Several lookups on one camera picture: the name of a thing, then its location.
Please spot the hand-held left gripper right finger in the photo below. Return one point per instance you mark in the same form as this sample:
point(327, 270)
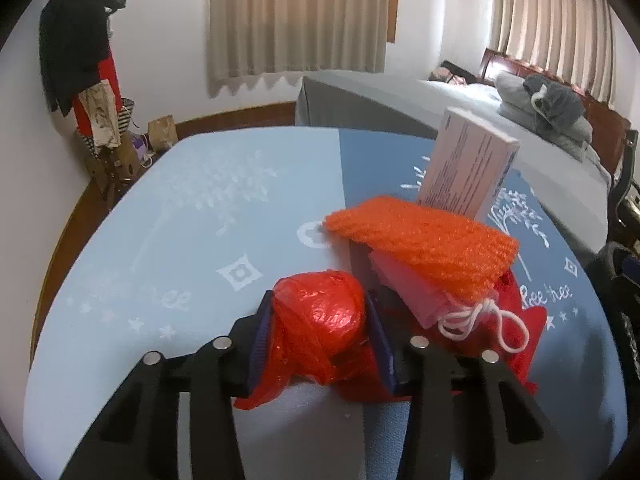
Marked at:
point(382, 355)

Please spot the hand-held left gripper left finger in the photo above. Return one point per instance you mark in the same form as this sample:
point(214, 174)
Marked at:
point(259, 345)

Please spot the red plastic bag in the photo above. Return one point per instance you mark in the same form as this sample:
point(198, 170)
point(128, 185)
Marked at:
point(320, 320)

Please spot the orange foam net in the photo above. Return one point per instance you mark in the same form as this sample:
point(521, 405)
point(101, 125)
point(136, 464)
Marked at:
point(425, 240)

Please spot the red cloth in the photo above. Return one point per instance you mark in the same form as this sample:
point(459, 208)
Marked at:
point(525, 325)

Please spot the pink cardboard box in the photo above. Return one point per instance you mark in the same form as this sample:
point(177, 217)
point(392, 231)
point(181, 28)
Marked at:
point(465, 170)

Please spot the trash bin with black bag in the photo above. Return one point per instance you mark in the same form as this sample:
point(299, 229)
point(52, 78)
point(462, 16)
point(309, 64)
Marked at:
point(620, 310)

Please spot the blue printed tablecloth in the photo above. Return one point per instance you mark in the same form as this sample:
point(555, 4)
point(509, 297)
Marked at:
point(200, 210)

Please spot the purple bag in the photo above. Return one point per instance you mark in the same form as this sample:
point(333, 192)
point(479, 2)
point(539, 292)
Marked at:
point(140, 147)

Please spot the brown paper bag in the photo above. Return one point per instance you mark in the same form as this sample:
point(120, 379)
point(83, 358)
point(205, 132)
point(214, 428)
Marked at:
point(162, 135)

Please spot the bed with grey sheet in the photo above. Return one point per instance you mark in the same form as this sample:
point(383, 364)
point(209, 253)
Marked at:
point(375, 100)

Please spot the striped bag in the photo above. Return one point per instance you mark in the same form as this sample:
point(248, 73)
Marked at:
point(126, 112)

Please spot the beige tote bag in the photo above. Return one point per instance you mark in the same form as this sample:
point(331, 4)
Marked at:
point(102, 115)

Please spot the pink cloth bundle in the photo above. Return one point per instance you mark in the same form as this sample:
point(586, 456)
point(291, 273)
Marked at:
point(442, 76)

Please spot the red garment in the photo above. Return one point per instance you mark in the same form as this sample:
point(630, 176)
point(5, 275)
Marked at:
point(82, 115)

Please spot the grey pillows and blanket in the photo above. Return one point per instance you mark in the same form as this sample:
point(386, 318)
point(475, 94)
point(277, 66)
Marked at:
point(510, 90)

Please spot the black bag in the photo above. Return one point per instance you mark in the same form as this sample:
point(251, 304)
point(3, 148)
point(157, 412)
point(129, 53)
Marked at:
point(457, 70)

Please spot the black folding chair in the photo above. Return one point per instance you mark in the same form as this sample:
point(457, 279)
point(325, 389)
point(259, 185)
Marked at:
point(627, 185)

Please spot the dark grey towel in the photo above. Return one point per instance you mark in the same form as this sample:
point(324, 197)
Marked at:
point(555, 100)

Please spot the wooden headboard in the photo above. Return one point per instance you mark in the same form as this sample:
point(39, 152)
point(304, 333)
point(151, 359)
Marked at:
point(607, 120)

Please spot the wide beige curtain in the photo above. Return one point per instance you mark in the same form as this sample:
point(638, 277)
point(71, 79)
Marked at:
point(300, 15)

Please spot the black coat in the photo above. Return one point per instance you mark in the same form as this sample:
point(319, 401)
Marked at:
point(70, 40)

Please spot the wooden coat rack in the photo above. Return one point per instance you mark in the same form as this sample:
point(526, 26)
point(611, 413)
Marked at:
point(117, 0)

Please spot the narrow beige curtain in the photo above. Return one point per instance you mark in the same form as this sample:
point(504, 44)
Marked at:
point(550, 15)

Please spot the wooden window frame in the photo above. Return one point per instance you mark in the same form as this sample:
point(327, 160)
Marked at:
point(393, 0)

